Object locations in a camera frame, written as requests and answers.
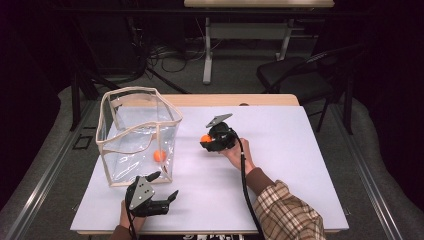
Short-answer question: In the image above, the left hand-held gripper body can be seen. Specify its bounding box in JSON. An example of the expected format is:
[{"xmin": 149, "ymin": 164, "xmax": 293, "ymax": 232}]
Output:
[{"xmin": 124, "ymin": 175, "xmax": 171, "ymax": 218}]

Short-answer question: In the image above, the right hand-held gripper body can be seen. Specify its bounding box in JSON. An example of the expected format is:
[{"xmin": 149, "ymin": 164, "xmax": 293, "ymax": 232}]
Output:
[{"xmin": 199, "ymin": 113, "xmax": 240, "ymax": 153}]

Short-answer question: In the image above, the clear bag with beige trim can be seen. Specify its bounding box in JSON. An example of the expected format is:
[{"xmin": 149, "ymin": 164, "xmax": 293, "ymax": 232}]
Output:
[{"xmin": 95, "ymin": 86, "xmax": 184, "ymax": 188}]

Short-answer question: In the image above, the person's right hand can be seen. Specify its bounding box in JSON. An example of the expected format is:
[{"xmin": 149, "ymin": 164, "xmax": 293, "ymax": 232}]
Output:
[{"xmin": 218, "ymin": 137, "xmax": 257, "ymax": 175}]

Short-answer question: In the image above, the person's left hand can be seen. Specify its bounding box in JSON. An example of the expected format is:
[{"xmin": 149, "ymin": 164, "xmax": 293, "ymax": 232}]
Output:
[{"xmin": 118, "ymin": 201, "xmax": 147, "ymax": 233}]

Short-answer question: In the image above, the wooden table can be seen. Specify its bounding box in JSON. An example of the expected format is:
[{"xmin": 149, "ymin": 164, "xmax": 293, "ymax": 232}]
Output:
[{"xmin": 75, "ymin": 93, "xmax": 350, "ymax": 235}]

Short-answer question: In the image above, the white table mat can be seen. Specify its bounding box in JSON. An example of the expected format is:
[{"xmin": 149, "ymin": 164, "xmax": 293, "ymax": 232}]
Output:
[{"xmin": 70, "ymin": 105, "xmax": 350, "ymax": 232}]

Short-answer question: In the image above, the white-legged desk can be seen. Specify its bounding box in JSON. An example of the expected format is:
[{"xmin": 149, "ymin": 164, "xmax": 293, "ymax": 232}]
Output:
[{"xmin": 183, "ymin": 0, "xmax": 336, "ymax": 85}]

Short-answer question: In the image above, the black folding chair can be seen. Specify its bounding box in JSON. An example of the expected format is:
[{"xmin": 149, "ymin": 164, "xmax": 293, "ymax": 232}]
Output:
[{"xmin": 255, "ymin": 43, "xmax": 366, "ymax": 136}]

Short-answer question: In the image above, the black metal stand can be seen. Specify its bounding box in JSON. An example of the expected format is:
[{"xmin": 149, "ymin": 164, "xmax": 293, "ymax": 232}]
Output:
[{"xmin": 68, "ymin": 16, "xmax": 192, "ymax": 133}]

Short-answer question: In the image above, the left hand-held gripper black cable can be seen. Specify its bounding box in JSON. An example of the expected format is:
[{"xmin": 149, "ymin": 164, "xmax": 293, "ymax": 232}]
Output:
[{"xmin": 124, "ymin": 193, "xmax": 139, "ymax": 240}]

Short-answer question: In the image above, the hand-held gripper black cable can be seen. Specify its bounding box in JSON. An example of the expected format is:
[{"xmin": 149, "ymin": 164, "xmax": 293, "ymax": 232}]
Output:
[
  {"xmin": 124, "ymin": 193, "xmax": 139, "ymax": 240},
  {"xmin": 231, "ymin": 129, "xmax": 267, "ymax": 240}
]

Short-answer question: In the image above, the right hand-held gripper black cable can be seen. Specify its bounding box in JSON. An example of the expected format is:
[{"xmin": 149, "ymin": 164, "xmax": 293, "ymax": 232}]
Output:
[{"xmin": 231, "ymin": 129, "xmax": 267, "ymax": 240}]

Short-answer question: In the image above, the bundle of floor cables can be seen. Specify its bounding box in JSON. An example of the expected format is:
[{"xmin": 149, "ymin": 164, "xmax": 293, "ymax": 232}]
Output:
[{"xmin": 146, "ymin": 36, "xmax": 225, "ymax": 75}]

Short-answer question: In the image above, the black floor socket frame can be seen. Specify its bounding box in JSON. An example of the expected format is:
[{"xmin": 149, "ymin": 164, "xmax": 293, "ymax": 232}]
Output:
[{"xmin": 72, "ymin": 134, "xmax": 94, "ymax": 151}]

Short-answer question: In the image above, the metal floor rail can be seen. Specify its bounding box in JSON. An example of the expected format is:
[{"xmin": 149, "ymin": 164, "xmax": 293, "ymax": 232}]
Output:
[
  {"xmin": 3, "ymin": 99, "xmax": 98, "ymax": 240},
  {"xmin": 328, "ymin": 102, "xmax": 406, "ymax": 240}
]

